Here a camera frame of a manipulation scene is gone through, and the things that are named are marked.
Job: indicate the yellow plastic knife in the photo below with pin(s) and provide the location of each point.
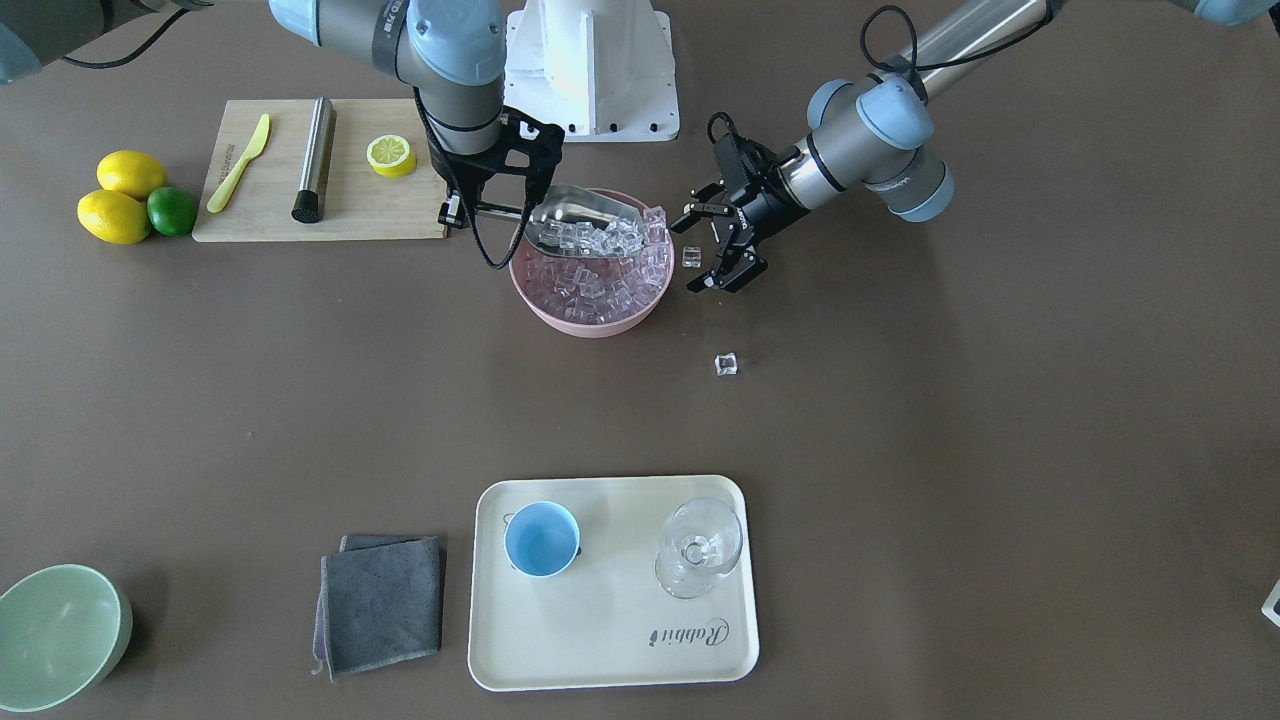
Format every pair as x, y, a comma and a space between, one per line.
224, 192

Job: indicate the green lime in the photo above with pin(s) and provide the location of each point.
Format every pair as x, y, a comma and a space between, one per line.
171, 211

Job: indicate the grey folded cloth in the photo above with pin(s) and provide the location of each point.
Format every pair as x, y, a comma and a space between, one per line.
380, 603

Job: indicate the green bowl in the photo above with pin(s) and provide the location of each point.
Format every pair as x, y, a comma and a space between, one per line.
63, 629

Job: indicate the yellow lemon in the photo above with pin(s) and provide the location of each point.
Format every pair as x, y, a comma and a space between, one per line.
134, 173
114, 217

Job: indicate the steel muddler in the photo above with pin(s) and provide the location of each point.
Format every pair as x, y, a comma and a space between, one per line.
309, 201

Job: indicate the light blue cup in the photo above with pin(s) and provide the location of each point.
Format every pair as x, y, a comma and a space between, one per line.
541, 539

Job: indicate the clear wine glass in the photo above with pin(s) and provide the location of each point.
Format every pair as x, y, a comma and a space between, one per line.
699, 546

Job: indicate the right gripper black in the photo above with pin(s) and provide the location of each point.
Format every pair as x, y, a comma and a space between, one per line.
470, 167

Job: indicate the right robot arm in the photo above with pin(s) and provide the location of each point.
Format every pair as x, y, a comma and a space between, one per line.
452, 53

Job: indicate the pink bowl with ice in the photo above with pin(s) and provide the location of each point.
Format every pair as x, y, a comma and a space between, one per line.
599, 297

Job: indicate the metal ice scoop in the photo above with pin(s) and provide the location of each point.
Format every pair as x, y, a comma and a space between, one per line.
572, 222

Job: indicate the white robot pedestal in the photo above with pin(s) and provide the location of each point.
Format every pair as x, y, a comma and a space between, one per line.
603, 71

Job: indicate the half lemon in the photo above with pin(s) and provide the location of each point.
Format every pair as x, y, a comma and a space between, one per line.
391, 156

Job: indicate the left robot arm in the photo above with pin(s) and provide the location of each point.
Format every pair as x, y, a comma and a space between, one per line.
872, 131

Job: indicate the bamboo cutting board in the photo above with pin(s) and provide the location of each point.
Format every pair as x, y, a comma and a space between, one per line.
358, 204

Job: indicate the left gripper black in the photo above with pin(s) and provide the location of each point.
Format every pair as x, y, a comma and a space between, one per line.
770, 203

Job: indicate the cream serving tray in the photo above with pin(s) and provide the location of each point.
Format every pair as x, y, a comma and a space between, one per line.
605, 620

